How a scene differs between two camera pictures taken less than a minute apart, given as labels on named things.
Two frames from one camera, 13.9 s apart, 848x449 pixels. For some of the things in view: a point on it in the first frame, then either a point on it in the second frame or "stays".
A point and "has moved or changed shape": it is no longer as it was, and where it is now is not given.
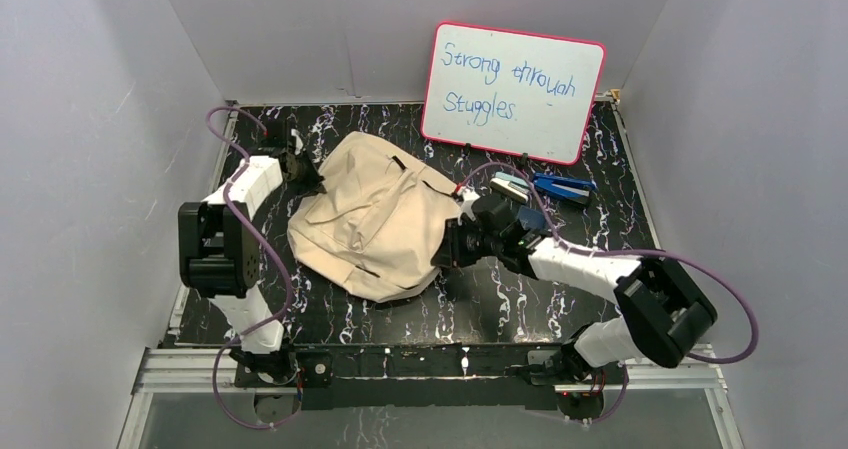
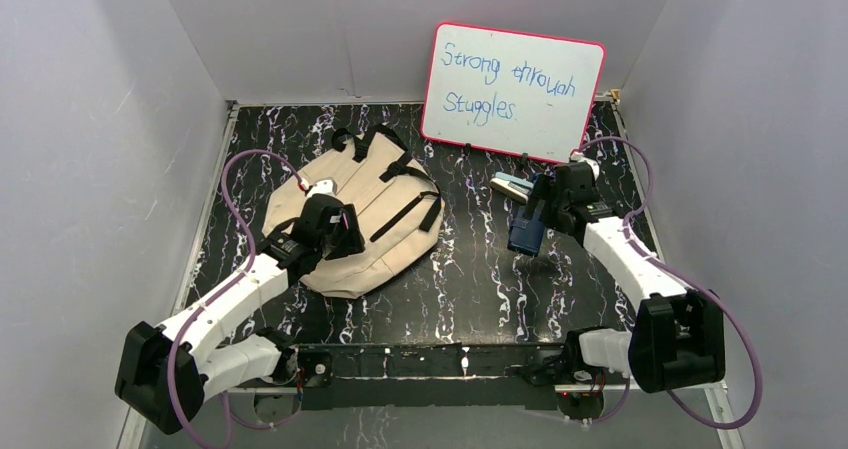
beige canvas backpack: [373, 219] has moved or changed shape
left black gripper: [299, 171] to [346, 235]
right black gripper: [450, 253] to [544, 189]
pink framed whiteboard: [511, 92] stays
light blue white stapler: [511, 185] stays
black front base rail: [351, 376] stays
